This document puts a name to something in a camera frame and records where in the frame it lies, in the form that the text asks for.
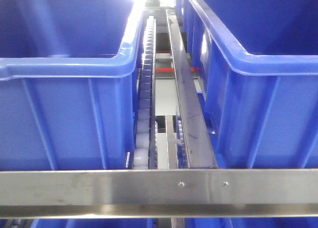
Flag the stainless steel shelf rack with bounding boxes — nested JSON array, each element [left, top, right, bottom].
[[0, 169, 318, 219]]

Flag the white roller track left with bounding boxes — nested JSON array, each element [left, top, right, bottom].
[[133, 16, 157, 170]]

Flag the blue plastic bin left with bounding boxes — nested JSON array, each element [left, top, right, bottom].
[[0, 0, 144, 171]]

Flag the blue plastic bin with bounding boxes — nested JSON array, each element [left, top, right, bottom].
[[0, 0, 144, 171], [183, 0, 318, 168]]

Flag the blue plastic bin middle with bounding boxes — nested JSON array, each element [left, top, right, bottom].
[[183, 0, 318, 168]]

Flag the steel divider rail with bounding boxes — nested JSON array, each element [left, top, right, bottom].
[[166, 9, 218, 168]]

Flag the screw left on rail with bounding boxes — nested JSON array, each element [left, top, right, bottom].
[[178, 181, 185, 188]]

